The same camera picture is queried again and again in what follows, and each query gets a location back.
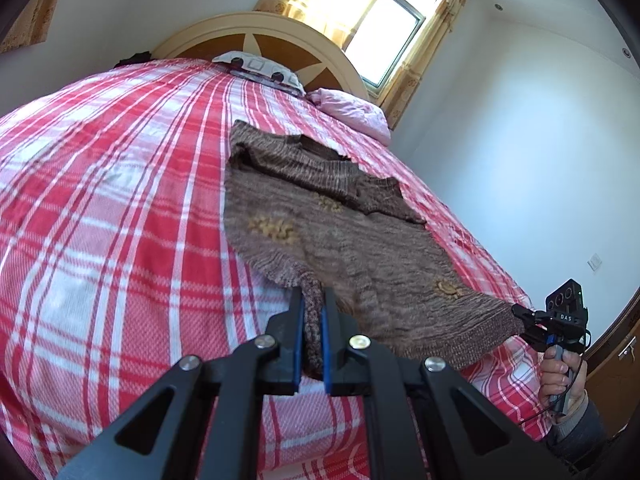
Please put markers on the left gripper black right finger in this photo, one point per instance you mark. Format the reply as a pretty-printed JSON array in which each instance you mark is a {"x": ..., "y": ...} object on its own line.
[{"x": 423, "y": 419}]

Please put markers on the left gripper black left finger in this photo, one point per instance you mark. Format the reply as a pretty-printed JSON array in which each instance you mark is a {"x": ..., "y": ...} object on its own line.
[{"x": 201, "y": 419}]

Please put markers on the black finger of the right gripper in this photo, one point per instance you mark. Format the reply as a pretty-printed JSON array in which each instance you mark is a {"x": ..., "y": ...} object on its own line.
[{"x": 526, "y": 316}]

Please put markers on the brown knitted sweater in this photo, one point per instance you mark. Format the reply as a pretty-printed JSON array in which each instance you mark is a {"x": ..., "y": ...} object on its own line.
[{"x": 304, "y": 216}]

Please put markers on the person's right hand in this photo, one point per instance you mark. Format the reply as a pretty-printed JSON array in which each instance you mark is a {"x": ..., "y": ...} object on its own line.
[{"x": 563, "y": 377}]

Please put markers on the brown wooden cabinet door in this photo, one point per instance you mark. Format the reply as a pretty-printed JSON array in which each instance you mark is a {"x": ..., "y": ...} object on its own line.
[{"x": 613, "y": 381}]

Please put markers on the dark right jacket sleeve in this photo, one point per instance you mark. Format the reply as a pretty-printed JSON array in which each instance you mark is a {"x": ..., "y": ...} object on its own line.
[{"x": 579, "y": 439}]

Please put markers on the red white plaid bedsheet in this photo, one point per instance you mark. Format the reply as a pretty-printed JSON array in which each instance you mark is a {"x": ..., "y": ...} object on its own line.
[{"x": 114, "y": 263}]

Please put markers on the yellow curtain right of headboard window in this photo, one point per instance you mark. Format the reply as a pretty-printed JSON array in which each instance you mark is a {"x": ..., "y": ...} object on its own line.
[{"x": 398, "y": 91}]

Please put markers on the pink pillow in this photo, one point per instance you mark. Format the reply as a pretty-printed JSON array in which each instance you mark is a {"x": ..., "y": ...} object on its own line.
[{"x": 358, "y": 114}]

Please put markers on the window behind headboard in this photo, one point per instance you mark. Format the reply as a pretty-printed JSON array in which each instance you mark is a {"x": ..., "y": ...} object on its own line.
[{"x": 384, "y": 37}]

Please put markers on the cream brown wooden headboard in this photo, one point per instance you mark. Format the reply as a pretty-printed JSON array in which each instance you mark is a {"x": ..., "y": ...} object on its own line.
[{"x": 316, "y": 60}]

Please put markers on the white grey patterned pillow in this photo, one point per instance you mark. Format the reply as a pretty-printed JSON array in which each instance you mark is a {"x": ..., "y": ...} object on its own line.
[{"x": 262, "y": 70}]

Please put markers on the black item beside bed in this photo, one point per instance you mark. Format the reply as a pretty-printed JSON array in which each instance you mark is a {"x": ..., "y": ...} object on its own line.
[{"x": 137, "y": 58}]

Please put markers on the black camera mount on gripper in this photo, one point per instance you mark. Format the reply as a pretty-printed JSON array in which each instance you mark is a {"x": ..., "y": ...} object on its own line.
[{"x": 567, "y": 299}]

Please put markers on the white wall switch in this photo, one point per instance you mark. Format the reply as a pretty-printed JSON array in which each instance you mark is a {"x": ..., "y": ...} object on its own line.
[{"x": 594, "y": 263}]

